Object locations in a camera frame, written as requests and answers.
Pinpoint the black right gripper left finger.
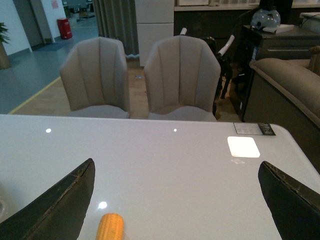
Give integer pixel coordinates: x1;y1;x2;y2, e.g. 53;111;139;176
0;158;96;240

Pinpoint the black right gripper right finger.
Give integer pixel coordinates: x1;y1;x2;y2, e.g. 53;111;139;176
258;161;320;240

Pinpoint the yellow corn cob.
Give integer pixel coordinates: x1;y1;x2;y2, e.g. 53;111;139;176
95;213;124;240

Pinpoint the table label sticker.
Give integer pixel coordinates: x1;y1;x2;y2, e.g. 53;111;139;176
233;122;276;136

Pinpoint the beige sofa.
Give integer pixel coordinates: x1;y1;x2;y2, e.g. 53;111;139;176
243;45;320;170

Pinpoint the beige chair left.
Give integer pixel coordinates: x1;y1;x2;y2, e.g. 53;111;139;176
59;37;130;119

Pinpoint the beige chair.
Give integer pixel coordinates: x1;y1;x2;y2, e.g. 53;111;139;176
59;37;130;119
144;35;221;122

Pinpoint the potted plant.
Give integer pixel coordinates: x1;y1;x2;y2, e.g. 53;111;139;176
0;22;11;70

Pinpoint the dark cabinet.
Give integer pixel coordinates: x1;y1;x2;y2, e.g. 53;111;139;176
229;24;320;121

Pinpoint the beige chair right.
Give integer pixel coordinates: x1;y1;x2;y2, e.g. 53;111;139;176
144;35;221;122

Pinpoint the red fire extinguisher box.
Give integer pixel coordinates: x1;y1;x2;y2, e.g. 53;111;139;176
57;18;73;40

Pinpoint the blue grey helmet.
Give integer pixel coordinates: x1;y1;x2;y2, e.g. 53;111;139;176
250;8;281;30

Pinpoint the grey curtain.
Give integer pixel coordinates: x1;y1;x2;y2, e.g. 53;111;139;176
93;0;139;55

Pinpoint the white cabinet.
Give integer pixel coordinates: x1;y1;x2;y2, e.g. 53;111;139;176
134;0;175;67

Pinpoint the black robot with white handles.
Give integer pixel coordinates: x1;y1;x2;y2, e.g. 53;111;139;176
179;27;251;117

